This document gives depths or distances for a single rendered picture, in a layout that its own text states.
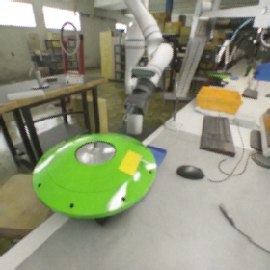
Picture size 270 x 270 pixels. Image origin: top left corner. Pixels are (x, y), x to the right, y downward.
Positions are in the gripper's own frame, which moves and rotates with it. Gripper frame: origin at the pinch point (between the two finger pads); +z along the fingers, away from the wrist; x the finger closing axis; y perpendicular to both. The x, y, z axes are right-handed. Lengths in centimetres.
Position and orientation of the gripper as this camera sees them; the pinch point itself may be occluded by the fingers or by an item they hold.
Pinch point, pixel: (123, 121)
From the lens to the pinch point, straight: 50.0
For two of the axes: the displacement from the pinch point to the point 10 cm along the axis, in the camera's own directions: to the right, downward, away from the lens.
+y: 2.7, 4.7, 8.4
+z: -4.0, 8.5, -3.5
